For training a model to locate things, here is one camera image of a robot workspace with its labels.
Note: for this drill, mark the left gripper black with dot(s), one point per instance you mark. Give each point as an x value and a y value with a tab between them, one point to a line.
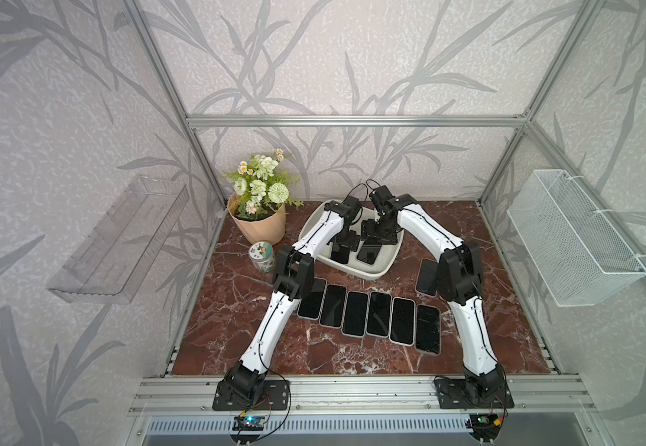
353	243

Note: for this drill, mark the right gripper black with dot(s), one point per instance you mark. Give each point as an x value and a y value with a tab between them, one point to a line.
366	230

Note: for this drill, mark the black phone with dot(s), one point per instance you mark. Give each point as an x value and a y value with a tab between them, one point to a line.
428	335
402	330
427	278
369	251
310	307
379	314

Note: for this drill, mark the phone with pink case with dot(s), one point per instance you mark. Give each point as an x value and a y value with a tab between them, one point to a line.
333	306

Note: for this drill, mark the phone with light blue case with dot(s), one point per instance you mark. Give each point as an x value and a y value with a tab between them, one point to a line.
355	314

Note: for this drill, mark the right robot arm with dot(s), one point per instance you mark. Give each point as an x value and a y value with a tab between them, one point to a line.
459	280

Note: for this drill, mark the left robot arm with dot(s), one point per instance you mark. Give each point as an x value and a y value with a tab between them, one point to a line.
293	282

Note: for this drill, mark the white plastic storage box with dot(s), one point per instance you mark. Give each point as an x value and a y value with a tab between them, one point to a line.
356	267

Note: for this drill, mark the potted artificial flower plant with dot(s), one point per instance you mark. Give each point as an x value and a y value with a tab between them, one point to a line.
261	195

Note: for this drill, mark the small patterned can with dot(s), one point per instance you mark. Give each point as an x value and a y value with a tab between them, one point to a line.
262	255

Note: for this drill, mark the right circuit board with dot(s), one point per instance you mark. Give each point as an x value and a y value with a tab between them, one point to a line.
486	423

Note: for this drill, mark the left green circuit board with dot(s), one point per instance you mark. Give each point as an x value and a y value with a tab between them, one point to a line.
249	423

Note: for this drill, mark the aluminium frame rail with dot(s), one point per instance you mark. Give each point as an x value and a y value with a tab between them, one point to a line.
443	120

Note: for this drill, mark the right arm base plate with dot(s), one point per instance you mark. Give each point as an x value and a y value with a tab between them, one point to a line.
483	392

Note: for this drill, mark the white wire mesh basket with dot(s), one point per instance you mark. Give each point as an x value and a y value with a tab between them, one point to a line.
579	254

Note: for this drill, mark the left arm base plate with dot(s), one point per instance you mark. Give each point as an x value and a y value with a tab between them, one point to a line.
269	394

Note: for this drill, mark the clear plastic wall shelf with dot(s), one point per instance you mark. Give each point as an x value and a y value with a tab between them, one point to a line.
113	261

